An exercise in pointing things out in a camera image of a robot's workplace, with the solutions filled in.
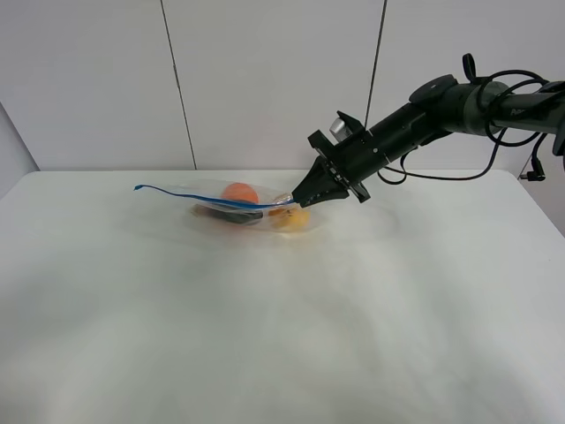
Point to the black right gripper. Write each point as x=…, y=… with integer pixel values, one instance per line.
x=337, y=172

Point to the clear zip bag blue seal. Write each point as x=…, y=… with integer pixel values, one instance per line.
x=177, y=201

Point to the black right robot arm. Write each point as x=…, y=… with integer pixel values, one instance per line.
x=443, y=106

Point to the yellow pear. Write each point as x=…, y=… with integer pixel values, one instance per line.
x=290, y=217

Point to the dark purple eggplant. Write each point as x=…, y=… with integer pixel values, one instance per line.
x=230, y=215

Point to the orange fruit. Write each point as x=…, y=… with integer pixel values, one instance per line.
x=240, y=192

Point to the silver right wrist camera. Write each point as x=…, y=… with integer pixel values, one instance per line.
x=340, y=130

